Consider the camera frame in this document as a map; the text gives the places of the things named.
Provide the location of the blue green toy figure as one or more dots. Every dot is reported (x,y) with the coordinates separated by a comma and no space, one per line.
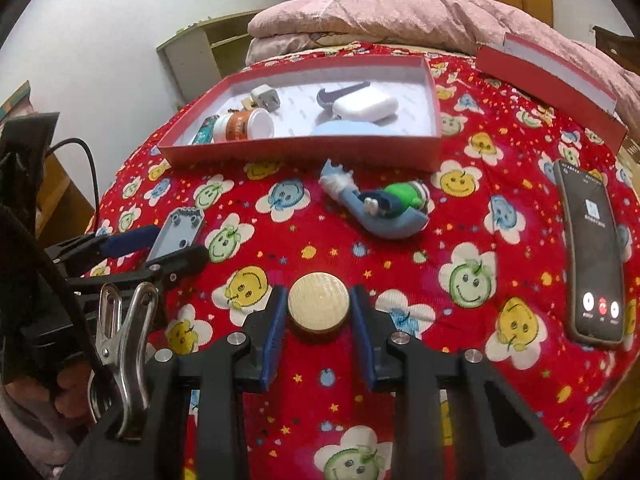
(396,212)

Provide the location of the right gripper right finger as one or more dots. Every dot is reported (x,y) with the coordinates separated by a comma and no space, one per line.
(456,416)

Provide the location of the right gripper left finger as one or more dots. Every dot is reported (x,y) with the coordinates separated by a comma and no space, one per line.
(153,446)

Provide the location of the red smiley flower bedspread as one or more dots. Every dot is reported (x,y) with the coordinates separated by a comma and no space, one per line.
(487,272)

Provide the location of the white earbuds case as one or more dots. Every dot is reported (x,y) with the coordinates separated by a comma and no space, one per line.
(370,104)

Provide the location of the round wooden disc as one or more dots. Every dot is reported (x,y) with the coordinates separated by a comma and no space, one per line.
(318,303)

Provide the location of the grey plastic building plate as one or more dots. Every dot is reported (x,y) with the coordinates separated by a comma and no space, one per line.
(179,231)

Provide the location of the white USB wall charger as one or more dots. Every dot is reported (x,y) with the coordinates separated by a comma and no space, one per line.
(266,97)

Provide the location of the light blue round lid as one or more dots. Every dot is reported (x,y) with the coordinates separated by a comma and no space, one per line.
(342,127)

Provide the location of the dark wooden headboard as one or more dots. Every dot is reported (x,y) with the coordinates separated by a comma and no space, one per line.
(624,50)

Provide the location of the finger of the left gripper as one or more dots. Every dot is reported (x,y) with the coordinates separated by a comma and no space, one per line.
(162,272)
(92,249)

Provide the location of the black smartphone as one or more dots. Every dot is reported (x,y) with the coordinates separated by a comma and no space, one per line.
(595,269)

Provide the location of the red shallow box tray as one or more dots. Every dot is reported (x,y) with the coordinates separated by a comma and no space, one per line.
(418,144)

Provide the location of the pink folded quilt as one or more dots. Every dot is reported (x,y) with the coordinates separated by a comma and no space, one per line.
(451,25)

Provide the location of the metal spring clamp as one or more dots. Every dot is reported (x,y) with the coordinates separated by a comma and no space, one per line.
(122,334)

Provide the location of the white orange pill bottle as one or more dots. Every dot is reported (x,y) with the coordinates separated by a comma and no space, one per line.
(246,125)

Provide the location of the beige wooden shelf unit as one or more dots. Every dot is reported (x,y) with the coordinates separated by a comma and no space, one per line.
(201,54)

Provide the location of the red box lid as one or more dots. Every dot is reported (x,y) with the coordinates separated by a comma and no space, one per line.
(544,75)

